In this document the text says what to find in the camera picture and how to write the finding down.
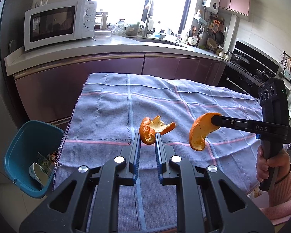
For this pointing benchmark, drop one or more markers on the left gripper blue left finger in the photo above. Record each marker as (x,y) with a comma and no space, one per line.
(134,158)

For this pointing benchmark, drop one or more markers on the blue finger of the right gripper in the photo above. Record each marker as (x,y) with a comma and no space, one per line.
(236,123)

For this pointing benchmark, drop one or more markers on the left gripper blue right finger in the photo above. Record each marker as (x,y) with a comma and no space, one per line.
(160,158)

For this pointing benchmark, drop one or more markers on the large orange peel piece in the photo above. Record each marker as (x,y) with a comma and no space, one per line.
(202,127)

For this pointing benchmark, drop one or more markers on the green clear snack wrapper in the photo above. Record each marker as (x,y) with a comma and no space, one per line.
(47,163)

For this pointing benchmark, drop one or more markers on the pink sleeve right forearm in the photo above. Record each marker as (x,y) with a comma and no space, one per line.
(279,210)

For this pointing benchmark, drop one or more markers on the teal plastic trash bin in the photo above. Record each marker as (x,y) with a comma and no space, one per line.
(32,139)

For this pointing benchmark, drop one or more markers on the chrome kitchen faucet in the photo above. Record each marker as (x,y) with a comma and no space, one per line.
(149,8)

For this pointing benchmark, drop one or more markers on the person's right hand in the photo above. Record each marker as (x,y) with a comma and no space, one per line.
(281,161)

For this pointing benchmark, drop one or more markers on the black built-in oven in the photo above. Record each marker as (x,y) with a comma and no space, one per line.
(244,78)

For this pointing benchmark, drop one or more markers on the grey plaid tablecloth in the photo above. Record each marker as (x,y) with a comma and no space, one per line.
(110,108)

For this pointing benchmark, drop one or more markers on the black cooking pot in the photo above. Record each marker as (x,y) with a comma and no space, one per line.
(239,59)

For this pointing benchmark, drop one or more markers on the black hanging frying pan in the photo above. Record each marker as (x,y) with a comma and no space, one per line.
(219,37)

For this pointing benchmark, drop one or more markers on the white microwave oven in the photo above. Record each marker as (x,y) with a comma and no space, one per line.
(59,22)

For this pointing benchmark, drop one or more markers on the black tracking camera box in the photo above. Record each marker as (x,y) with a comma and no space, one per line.
(273,100)

